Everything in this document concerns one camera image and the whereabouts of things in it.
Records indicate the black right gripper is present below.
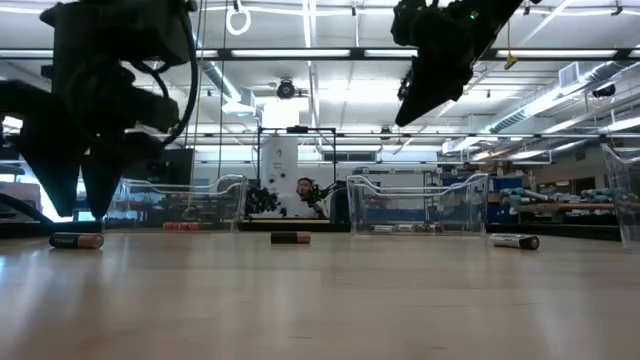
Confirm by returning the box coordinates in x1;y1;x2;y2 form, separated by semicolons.
391;0;501;128

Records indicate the white ceiling vent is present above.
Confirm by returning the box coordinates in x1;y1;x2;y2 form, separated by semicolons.
558;61;581;89

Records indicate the black curved cable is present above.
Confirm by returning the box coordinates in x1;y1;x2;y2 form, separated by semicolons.
0;192;54;225

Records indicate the white hanging ring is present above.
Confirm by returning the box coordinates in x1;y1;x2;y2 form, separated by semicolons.
225;0;252;37

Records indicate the wooden workbench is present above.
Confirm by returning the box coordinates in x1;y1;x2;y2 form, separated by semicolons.
514;201;616;212

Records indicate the person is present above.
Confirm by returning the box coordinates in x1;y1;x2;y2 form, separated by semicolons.
279;177;331;220

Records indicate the overhead LED light bar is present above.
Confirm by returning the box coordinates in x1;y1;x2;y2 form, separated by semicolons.
0;48;640;63

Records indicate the black office chair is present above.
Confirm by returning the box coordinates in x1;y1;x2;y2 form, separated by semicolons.
329;187;351;224

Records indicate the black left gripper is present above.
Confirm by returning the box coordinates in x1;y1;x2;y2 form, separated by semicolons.
0;0;194;220

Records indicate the thin hanging cable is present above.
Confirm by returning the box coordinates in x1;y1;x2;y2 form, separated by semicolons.
217;29;229;176

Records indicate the black monitor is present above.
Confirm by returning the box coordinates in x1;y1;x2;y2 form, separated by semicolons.
124;148;195;187

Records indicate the clear plastic bin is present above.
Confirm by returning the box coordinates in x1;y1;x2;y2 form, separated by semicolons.
346;172;494;236
107;172;250;234
601;143;640;254

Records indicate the black aluminium table frame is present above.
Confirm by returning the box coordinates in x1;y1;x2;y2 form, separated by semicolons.
0;218;621;244

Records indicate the black left camera cable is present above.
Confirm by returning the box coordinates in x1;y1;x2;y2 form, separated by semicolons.
124;9;200;147

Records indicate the white round pillar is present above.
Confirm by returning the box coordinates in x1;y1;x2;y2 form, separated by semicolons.
259;137;300;211

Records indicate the black round overhead camera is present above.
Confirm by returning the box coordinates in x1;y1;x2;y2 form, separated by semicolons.
276;78;297;100

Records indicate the black copper Duracell battery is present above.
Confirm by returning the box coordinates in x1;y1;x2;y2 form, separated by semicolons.
270;230;312;245
48;232;105;250

